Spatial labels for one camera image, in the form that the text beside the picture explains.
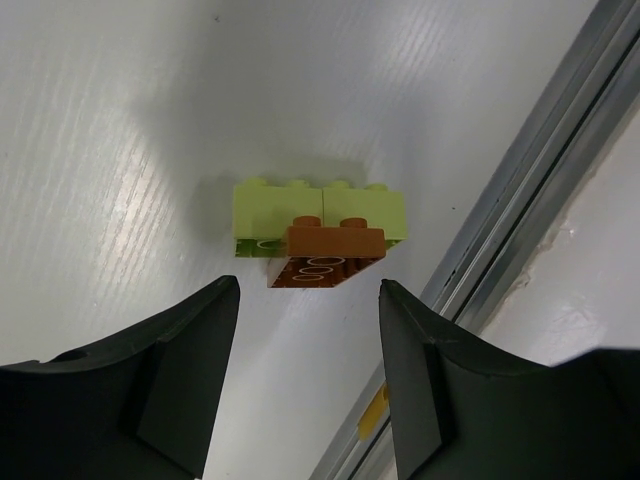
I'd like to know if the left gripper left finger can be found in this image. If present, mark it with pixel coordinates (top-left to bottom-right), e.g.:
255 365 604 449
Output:
1 275 240 479

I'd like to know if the green lego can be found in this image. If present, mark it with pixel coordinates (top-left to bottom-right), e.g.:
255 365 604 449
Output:
232 177 409 258

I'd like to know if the orange lego brick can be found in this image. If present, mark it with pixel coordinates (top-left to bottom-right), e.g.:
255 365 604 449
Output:
267 215 387 289

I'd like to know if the yellow tape on rail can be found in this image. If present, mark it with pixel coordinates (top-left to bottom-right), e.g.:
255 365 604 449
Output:
358 383 389 441

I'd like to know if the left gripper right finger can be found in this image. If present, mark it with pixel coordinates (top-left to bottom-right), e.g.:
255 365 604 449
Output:
379 280 639 479

